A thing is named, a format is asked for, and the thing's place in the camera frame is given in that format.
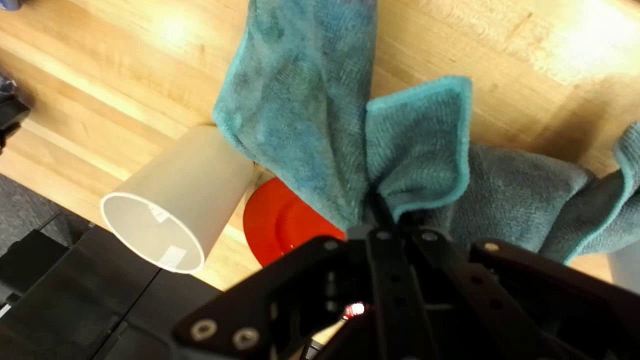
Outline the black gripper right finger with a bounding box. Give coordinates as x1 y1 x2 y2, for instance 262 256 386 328
404 226 640 360

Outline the blue microfiber towel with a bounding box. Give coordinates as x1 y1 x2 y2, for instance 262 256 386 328
211 0 640 266

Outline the small white cup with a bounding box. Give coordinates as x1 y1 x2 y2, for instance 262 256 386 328
607 237 640 295

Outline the black storage case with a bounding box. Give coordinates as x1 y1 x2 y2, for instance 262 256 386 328
0 217 228 360

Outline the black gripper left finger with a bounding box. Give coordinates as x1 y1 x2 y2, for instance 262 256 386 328
173 221 428 360

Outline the tall white cup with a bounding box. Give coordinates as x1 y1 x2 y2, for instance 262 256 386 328
99 124 259 276

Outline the red plate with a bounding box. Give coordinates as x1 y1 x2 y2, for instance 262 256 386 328
240 175 348 268

